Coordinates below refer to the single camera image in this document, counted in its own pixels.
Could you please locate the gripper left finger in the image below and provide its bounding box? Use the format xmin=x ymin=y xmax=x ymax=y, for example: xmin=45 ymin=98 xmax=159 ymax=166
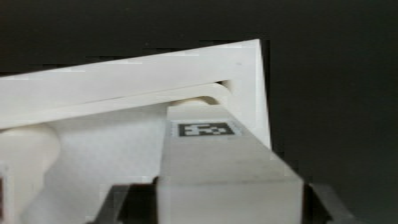
xmin=86 ymin=179 xmax=157 ymax=224

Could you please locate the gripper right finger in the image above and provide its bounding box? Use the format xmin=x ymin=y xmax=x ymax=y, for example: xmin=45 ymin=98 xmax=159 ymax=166
xmin=301 ymin=183 xmax=362 ymax=224

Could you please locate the white leg tagged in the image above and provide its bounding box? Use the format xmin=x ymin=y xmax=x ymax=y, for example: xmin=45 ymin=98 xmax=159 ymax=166
xmin=0 ymin=125 xmax=60 ymax=224
xmin=156 ymin=103 xmax=303 ymax=224

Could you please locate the white desk tabletop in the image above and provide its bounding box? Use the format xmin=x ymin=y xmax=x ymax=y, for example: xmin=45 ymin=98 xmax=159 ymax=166
xmin=0 ymin=83 xmax=237 ymax=224

